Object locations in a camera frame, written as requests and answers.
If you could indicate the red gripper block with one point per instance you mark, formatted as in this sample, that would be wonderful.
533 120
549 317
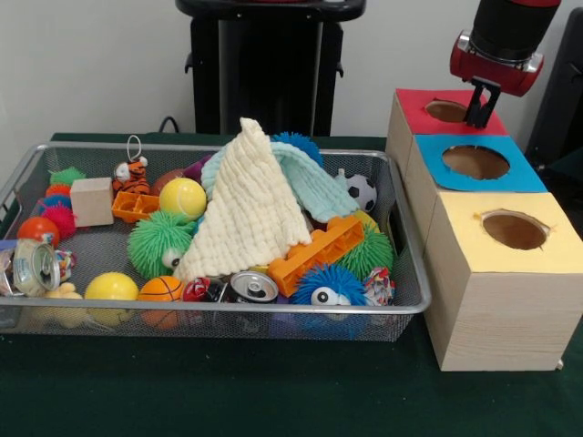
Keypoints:
496 71

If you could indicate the cream yellow knitted cloth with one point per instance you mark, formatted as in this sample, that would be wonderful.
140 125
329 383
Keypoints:
250 209

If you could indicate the orange toy brick with studs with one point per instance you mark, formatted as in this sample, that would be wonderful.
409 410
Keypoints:
135 207

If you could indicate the shallow clear mesh bin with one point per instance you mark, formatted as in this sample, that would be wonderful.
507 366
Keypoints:
364 164

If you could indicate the wooden box with three holes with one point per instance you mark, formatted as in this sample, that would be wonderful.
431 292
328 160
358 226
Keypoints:
492 319

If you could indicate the black upright panel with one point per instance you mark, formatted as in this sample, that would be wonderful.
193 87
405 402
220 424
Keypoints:
567 109

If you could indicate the small soccer ball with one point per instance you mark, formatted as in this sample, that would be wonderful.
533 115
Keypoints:
364 193

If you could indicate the large green spiky ball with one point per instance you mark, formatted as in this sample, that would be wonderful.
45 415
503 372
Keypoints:
375 255

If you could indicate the pale blue waffle cloth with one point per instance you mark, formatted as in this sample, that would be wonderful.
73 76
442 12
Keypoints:
314 187

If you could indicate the plain blue spiky ball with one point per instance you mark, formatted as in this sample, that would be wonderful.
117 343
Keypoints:
299 146

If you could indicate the long orange toy brick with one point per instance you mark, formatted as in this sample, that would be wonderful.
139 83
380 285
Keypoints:
319 255

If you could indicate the blue spiky ball with eyes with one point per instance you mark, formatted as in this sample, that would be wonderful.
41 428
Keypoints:
328 287

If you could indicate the black drink can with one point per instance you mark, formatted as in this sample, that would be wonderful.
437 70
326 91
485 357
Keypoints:
253 287

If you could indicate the small brown football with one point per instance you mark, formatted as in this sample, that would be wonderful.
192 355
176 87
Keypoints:
166 180

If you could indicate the dark green table cloth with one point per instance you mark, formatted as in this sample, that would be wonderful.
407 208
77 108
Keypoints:
273 391

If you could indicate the light green spiky ball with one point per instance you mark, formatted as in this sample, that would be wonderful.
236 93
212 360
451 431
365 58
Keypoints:
155 244

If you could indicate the striped orange tiger toy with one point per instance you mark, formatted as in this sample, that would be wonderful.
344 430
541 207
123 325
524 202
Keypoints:
132 177

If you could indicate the small orange basketball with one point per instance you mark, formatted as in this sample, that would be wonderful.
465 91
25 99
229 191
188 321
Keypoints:
162 296

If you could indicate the plain wooden cube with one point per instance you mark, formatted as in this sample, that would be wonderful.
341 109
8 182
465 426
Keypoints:
91 202

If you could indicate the yellow smiley ball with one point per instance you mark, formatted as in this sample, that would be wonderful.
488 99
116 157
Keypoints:
111 289

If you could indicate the small yellow rubber duck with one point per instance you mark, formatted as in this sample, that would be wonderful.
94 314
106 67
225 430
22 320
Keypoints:
62 291

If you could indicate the crushed shiny silver can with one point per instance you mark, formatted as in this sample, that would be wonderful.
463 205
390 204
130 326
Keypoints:
36 267

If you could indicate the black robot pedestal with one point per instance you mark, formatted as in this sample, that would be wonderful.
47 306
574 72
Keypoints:
264 73

